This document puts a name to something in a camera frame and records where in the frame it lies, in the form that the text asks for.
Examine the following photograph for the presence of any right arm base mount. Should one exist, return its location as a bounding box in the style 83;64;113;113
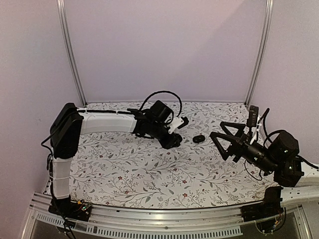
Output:
240;186;287;235

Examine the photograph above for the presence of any floral patterned table mat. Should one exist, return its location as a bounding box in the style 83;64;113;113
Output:
69;102;275;209

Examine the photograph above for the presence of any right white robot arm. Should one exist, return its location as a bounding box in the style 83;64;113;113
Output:
210;121;319;217

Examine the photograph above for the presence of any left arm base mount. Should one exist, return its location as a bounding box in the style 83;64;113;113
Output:
48;197;92;222

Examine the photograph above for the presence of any aluminium frame post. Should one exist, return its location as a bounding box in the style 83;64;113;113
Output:
244;0;274;107
56;0;87;106

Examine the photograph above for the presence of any right aluminium frame post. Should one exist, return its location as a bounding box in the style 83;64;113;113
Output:
244;0;274;107

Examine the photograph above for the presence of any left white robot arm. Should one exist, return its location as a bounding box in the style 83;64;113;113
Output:
41;101;189;216

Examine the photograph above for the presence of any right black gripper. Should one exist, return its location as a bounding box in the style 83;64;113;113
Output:
209;122;278;175

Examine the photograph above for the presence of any left aluminium frame post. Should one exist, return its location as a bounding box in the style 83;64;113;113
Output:
56;0;87;106

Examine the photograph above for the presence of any right black braided cable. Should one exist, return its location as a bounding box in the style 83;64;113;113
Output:
244;108;275;181

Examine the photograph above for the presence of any front aluminium rail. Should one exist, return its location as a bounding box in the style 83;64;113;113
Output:
21;193;319;239

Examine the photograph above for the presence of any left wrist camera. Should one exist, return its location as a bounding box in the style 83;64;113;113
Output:
168;117;189;134

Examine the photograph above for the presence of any black braided cable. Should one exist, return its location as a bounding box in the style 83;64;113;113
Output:
244;108;275;181
139;90;183;120

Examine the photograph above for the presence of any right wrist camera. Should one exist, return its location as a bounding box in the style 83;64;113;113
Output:
246;105;261;144

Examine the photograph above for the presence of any left black braided cable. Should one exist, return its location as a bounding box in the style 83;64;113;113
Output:
139;90;183;120

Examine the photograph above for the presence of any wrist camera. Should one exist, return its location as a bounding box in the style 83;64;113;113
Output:
168;117;189;134
246;105;261;144

